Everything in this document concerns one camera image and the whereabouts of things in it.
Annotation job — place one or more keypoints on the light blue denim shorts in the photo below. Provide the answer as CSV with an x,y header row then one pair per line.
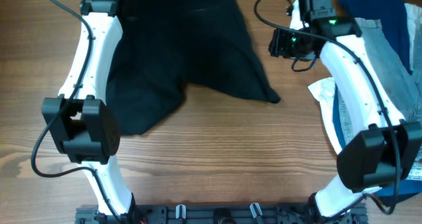
x,y
400,87

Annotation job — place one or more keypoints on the black metal base rail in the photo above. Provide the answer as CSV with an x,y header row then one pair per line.
x,y
253,213

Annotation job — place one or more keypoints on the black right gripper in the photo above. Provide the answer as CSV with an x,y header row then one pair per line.
x,y
278,45

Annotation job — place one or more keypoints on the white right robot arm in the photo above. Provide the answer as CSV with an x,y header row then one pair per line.
x,y
371,104

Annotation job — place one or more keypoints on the dark blue garment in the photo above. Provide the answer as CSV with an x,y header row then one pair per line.
x,y
401,24

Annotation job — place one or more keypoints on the black shorts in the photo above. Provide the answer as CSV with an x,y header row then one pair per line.
x,y
167,44

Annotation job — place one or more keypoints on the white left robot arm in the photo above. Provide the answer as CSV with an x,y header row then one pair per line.
x,y
81,124

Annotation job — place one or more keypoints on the white garment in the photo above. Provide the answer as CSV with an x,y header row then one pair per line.
x,y
324,92

